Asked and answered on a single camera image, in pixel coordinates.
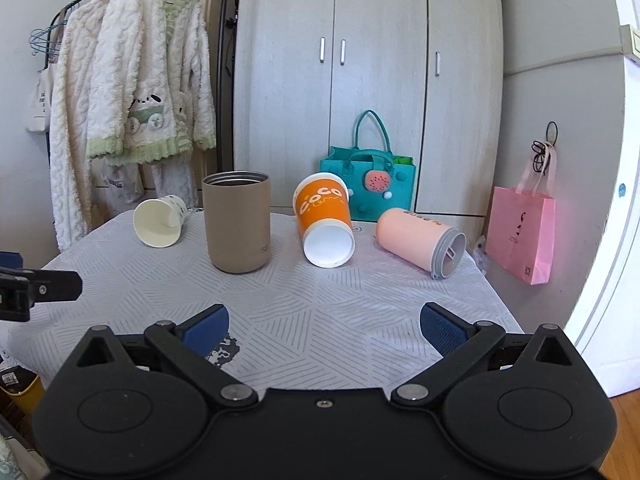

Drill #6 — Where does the beige steel tumbler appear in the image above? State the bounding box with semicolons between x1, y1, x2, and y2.
202;170;271;274

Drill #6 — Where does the white paper cup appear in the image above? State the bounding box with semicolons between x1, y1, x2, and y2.
132;195;191;248

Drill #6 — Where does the orange paper cup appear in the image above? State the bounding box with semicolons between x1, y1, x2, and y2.
292;172;355;269

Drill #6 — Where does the pink tumbler with grey lid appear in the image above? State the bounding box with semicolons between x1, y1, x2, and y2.
375;208;466;280

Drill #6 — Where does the white patterned tablecloth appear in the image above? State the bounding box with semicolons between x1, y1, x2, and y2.
1;212;518;391

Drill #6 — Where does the pink paper gift bag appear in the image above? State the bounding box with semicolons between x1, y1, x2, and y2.
486;142;558;285

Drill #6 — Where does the white refrigerator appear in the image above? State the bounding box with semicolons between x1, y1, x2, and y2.
566;0;639;396

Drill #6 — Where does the teal tote bag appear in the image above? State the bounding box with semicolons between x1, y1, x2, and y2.
319;110;416;222

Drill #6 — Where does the white fluffy jacket green trim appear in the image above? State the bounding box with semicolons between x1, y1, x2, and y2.
86;0;216;166

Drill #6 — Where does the white fluffy robe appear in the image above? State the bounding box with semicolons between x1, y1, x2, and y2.
49;0;106;252

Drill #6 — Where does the white three-door wardrobe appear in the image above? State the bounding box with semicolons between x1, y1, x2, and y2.
233;0;503;240

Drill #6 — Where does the black clothes rack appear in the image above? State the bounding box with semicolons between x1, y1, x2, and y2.
41;0;237;174

